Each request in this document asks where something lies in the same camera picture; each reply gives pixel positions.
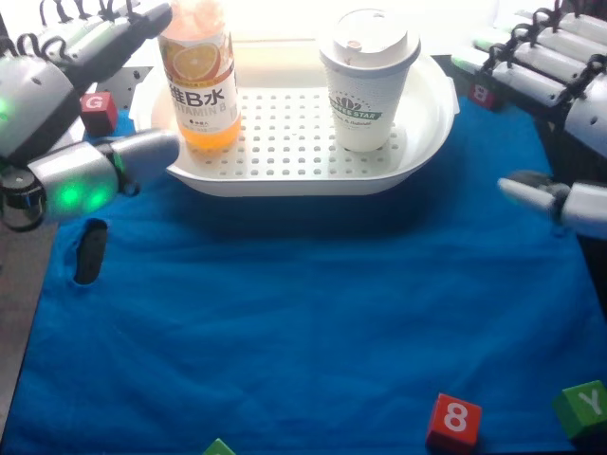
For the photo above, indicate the blue table cloth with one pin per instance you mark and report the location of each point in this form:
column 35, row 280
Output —
column 294, row 308

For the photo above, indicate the red block letter G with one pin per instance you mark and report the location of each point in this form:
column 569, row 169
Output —
column 97, row 114

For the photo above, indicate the white paper cup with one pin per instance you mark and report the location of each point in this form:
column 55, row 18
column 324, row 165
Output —
column 362, row 95

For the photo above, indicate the orange juice bottle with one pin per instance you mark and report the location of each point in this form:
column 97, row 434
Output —
column 201, row 71

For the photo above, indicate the orange-red block numeral 8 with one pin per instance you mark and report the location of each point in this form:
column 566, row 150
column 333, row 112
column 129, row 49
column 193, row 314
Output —
column 454, row 422

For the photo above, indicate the dark red number block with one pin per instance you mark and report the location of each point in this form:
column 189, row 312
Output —
column 481, row 95

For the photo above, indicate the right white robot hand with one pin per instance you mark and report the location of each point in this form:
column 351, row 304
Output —
column 588, row 118

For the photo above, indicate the small green block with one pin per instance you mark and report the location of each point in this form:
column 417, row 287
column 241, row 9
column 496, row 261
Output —
column 219, row 449

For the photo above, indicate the green block letter Y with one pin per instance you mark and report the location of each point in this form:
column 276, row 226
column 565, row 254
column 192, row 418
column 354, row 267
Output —
column 585, row 410

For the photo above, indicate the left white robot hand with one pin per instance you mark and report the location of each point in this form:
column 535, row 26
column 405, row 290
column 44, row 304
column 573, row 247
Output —
column 33, row 104

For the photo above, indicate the white perforated basket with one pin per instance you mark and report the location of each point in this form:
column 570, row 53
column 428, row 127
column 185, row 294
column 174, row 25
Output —
column 284, row 156

